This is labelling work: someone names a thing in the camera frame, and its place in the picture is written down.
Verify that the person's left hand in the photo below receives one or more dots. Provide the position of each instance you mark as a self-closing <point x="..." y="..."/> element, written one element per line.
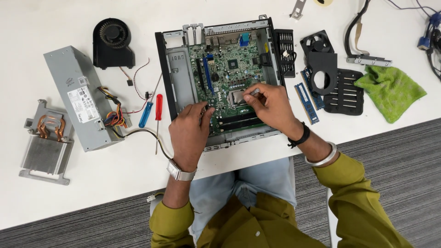
<point x="187" y="134"/>

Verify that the person's right hand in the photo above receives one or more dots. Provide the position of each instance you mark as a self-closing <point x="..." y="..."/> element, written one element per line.
<point x="274" y="106"/>

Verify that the small silver screwdriver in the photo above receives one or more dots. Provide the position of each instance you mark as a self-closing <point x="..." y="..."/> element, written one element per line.
<point x="255" y="91"/>

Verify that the black metal computer case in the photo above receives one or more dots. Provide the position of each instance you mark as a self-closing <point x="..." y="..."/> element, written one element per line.
<point x="179" y="69"/>

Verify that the blue memory module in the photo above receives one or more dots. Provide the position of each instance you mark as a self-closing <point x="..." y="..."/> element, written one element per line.
<point x="306" y="103"/>
<point x="318" y="101"/>

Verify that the silver processor socket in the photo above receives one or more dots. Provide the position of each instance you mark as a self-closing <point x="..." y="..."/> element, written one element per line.
<point x="237" y="96"/>

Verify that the silver wristwatch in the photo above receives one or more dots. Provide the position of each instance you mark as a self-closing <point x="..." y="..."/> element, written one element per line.
<point x="181" y="172"/>

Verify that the black wristband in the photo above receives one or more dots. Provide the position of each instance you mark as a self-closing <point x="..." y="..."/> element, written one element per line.
<point x="301" y="136"/>

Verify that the green motherboard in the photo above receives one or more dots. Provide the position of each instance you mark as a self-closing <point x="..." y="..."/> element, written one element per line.
<point x="234" y="65"/>

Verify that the black screwdriver bit holder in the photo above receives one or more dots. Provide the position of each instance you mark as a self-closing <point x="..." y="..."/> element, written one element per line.
<point x="285" y="41"/>

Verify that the black plastic fan shroud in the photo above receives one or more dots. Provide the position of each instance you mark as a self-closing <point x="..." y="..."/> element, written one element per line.
<point x="324" y="62"/>

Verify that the silver bangle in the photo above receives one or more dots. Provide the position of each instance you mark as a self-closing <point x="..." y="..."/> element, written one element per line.
<point x="324" y="158"/>

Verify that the black screwdriver shaft tray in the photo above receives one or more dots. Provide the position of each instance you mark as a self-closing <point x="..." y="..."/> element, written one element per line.
<point x="346" y="96"/>

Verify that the light blue jeans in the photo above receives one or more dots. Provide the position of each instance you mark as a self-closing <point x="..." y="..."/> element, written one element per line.
<point x="241" y="186"/>

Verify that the small black square fan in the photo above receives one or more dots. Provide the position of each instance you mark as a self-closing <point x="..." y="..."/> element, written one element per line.
<point x="317" y="41"/>

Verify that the grey power supply unit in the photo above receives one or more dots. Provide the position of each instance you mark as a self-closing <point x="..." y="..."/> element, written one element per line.
<point x="81" y="100"/>

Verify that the roll of tape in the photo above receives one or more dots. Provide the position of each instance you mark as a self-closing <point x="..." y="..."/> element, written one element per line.
<point x="323" y="2"/>

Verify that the black blower fan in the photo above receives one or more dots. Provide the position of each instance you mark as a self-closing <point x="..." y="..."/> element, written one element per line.
<point x="112" y="44"/>

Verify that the green microfibre cloth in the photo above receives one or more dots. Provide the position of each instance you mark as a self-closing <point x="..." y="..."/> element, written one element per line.
<point x="391" y="91"/>

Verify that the olive green shirt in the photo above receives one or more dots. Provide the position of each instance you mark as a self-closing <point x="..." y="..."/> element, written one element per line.
<point x="358" y="206"/>

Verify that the copper pipe aluminium heatsink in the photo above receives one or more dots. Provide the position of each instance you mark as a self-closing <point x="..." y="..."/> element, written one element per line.
<point x="46" y="151"/>

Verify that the small grey metal bracket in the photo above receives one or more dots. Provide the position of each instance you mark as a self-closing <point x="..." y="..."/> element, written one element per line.
<point x="297" y="10"/>

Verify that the white chair frame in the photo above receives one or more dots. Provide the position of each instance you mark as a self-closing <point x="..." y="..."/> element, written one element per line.
<point x="332" y="220"/>

